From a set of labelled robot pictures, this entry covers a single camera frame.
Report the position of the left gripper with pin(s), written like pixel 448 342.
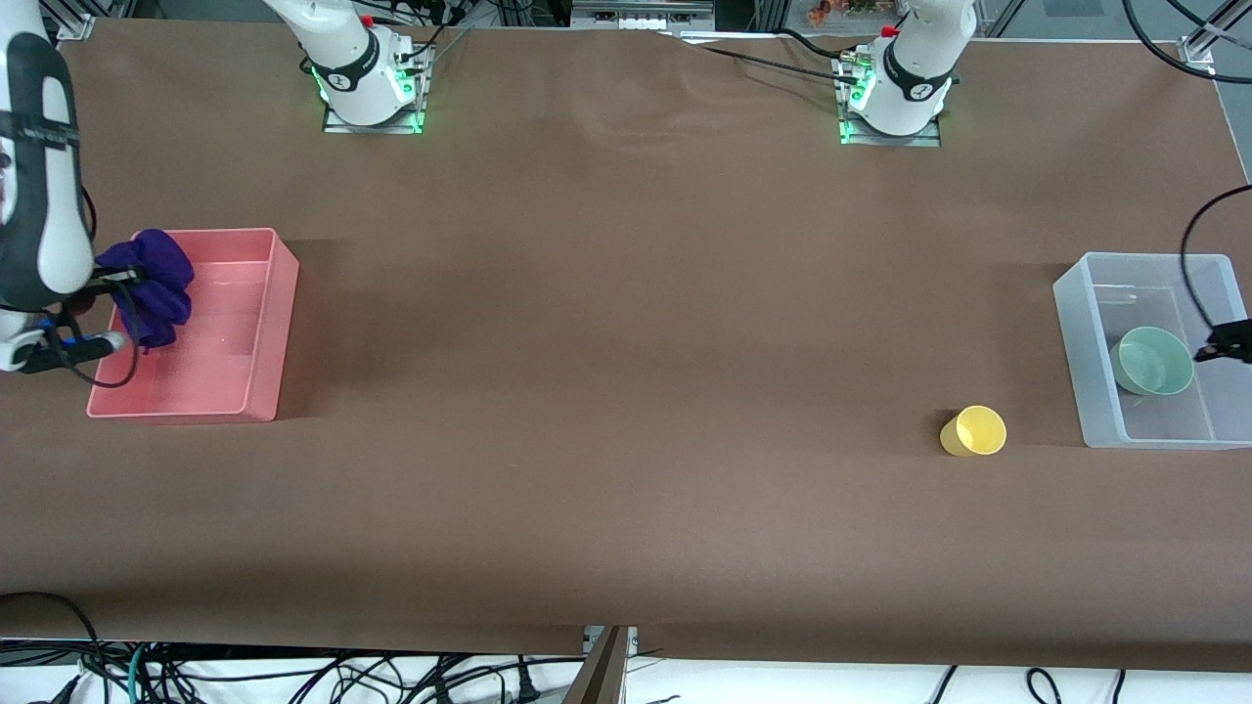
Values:
pixel 1229 341

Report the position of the yellow plastic cup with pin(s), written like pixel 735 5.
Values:
pixel 973 432

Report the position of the pink plastic box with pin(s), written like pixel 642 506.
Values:
pixel 249 332

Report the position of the aluminium frame corner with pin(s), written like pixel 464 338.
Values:
pixel 1198 51

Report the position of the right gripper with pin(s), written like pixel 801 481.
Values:
pixel 82 296

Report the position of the aluminium frame rail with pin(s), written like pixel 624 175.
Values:
pixel 76 24

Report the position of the purple cloth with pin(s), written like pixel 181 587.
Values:
pixel 156 284

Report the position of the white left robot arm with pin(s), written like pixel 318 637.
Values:
pixel 915 88

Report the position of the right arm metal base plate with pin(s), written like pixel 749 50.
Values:
pixel 416 98

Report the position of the translucent plastic box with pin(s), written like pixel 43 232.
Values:
pixel 1086 372

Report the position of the grey table leg post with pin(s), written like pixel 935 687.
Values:
pixel 599 670

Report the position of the white power strip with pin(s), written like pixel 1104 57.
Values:
pixel 641 14

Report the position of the brown table cover sheet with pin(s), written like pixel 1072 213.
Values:
pixel 626 342

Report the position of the mint green bowl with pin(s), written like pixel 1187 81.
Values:
pixel 1154 362

